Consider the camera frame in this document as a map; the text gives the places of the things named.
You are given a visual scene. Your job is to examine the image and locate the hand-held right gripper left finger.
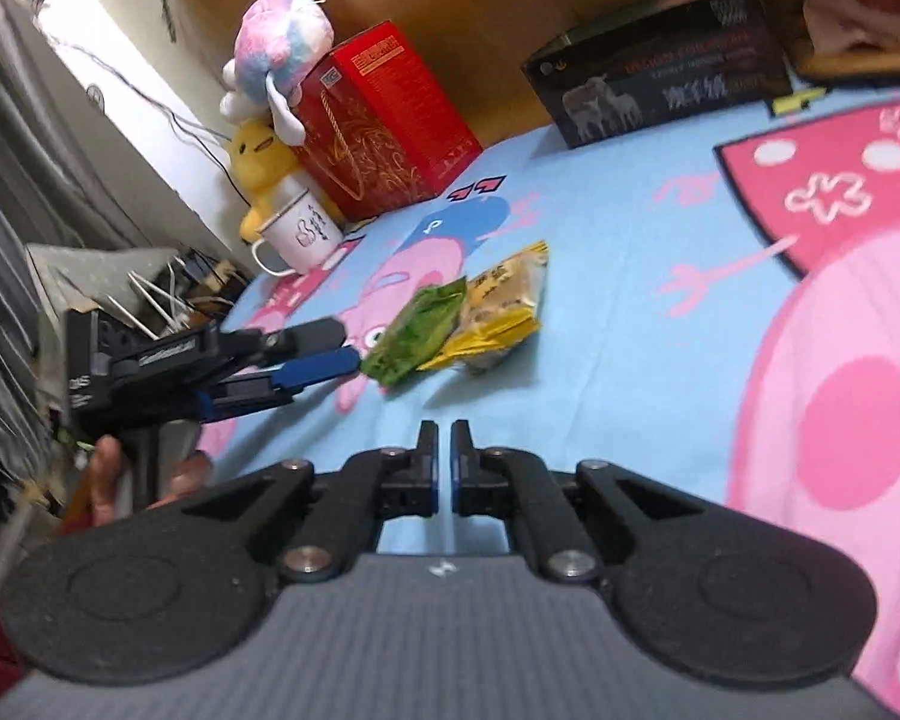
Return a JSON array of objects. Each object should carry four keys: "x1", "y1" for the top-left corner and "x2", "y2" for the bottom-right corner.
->
[{"x1": 184, "y1": 420, "x2": 442, "y2": 582}]

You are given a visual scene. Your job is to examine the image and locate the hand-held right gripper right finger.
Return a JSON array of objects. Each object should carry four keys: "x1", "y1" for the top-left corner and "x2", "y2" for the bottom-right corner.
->
[{"x1": 450, "y1": 420, "x2": 710, "y2": 582}]

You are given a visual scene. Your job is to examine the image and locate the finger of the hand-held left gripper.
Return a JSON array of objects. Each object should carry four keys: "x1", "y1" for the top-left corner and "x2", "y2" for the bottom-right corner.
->
[
  {"x1": 214, "y1": 317, "x2": 350, "y2": 376},
  {"x1": 195, "y1": 347, "x2": 362, "y2": 421}
]

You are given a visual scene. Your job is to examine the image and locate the green snack packet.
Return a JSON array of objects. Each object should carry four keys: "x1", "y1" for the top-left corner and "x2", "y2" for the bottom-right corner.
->
[{"x1": 360, "y1": 276, "x2": 470, "y2": 389}]

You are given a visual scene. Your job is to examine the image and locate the yellow snack packet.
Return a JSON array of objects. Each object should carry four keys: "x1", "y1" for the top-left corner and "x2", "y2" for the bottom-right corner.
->
[{"x1": 418, "y1": 307, "x2": 542, "y2": 374}]

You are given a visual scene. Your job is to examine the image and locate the clear yellow peanut packet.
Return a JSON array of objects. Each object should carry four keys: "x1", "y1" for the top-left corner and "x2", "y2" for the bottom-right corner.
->
[{"x1": 457, "y1": 240, "x2": 552, "y2": 331}]

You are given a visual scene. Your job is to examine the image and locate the person's left hand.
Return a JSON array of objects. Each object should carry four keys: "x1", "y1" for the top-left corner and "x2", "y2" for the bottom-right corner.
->
[{"x1": 82, "y1": 435, "x2": 215, "y2": 533}]

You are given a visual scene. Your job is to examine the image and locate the pile of white hangers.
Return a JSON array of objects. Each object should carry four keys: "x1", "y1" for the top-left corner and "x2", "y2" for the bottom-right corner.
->
[{"x1": 105, "y1": 247, "x2": 248, "y2": 338}]

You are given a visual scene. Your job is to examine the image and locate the white enamel mug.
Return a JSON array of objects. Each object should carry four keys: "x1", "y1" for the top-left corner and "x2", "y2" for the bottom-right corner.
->
[{"x1": 251, "y1": 191, "x2": 344, "y2": 277}]

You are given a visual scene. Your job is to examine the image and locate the yellow plush duck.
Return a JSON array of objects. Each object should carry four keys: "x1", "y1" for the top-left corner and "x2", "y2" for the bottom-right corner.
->
[{"x1": 227, "y1": 116, "x2": 323, "y2": 241}]

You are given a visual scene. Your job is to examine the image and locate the red gift bag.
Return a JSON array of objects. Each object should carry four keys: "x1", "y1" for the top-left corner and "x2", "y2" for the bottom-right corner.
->
[{"x1": 292, "y1": 21, "x2": 485, "y2": 222}]

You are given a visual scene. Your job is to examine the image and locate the printed cartoon pig blanket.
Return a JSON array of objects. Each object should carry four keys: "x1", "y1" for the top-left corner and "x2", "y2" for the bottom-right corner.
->
[{"x1": 195, "y1": 79, "x2": 900, "y2": 717}]

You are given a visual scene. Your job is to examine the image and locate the grey curtain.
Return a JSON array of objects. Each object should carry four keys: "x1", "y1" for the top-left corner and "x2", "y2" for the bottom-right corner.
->
[{"x1": 0, "y1": 0, "x2": 248, "y2": 278}]

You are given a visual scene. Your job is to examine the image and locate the pink blue plush toy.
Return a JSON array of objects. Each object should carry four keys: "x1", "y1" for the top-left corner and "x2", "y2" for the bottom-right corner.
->
[{"x1": 220, "y1": 0, "x2": 336, "y2": 145}]

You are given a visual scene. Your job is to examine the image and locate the black cardboard box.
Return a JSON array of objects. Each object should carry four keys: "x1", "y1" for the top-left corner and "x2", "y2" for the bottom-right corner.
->
[{"x1": 523, "y1": 0, "x2": 794, "y2": 149}]

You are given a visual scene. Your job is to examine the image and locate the black wall cables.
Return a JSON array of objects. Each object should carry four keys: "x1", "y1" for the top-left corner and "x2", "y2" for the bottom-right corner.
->
[{"x1": 45, "y1": 37, "x2": 248, "y2": 196}]

